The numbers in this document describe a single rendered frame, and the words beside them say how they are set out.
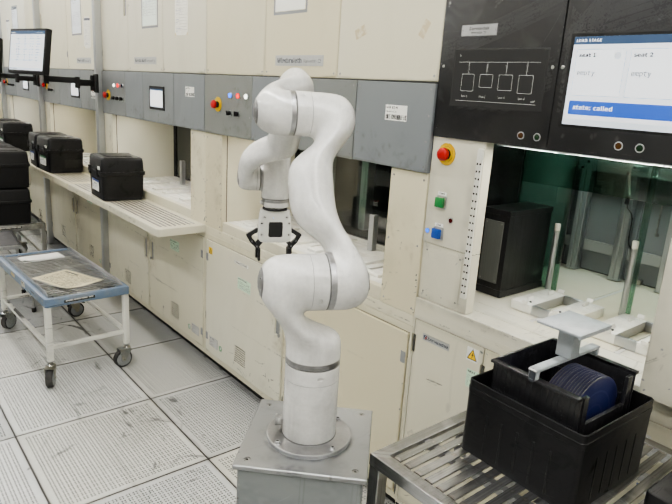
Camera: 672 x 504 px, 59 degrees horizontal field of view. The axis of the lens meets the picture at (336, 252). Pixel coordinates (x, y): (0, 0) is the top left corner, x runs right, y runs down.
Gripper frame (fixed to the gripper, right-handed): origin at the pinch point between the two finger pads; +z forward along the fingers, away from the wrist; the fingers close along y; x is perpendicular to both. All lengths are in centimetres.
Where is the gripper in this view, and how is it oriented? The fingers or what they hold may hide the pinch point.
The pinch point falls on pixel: (273, 256)
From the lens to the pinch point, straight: 185.0
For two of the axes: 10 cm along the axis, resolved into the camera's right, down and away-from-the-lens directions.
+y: 9.7, -0.1, 2.5
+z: -0.6, 9.6, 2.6
